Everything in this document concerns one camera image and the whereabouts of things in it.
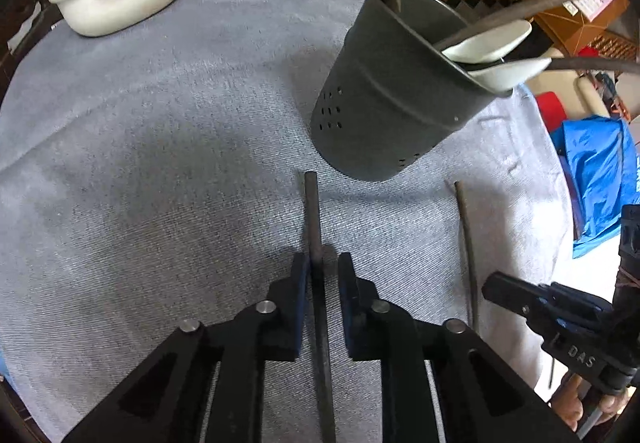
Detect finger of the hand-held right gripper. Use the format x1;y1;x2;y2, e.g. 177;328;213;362
481;271;620;340
540;325;640;395

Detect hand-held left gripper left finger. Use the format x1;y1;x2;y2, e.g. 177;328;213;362
62;252;312;443

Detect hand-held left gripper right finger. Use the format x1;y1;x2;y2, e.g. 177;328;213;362
337;252;587;443

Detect dark grey utensil holder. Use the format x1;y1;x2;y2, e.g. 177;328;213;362
309;0;514;182

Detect white ceramic spoon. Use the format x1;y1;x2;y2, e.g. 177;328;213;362
441;19;534;64
466;56;554;94

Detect person's right hand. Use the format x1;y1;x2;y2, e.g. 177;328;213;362
550;373;633;431

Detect blue plastic bag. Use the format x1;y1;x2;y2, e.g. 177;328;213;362
561;114;640;260

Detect cream armchair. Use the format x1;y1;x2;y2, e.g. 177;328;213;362
527;70;613;121

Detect grey tablecloth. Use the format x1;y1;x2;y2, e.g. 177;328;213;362
0;0;575;443

